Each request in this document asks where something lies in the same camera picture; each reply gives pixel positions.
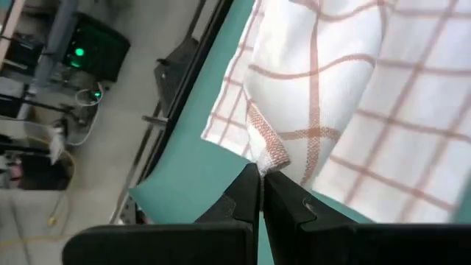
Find black metal table frame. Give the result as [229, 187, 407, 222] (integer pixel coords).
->
[108, 0, 236, 225]

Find yellow floor cable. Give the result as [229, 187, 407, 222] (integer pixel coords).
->
[0, 146, 77, 247]

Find white red-checked towel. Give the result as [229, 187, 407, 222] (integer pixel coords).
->
[200, 0, 471, 225]

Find black equipment box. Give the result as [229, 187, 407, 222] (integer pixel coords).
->
[3, 32, 45, 69]

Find green table mat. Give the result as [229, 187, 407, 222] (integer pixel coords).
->
[128, 0, 471, 265]

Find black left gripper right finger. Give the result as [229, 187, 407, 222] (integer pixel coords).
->
[263, 172, 471, 265]

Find grey metal post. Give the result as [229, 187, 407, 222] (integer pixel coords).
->
[16, 0, 80, 122]

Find black floor bag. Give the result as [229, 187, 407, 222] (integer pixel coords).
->
[0, 152, 73, 191]

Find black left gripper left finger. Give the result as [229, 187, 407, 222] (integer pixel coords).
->
[62, 163, 261, 265]

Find black box green lights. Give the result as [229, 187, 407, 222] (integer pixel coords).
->
[62, 12, 132, 82]

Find white power strip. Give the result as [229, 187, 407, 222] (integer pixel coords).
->
[47, 124, 67, 165]

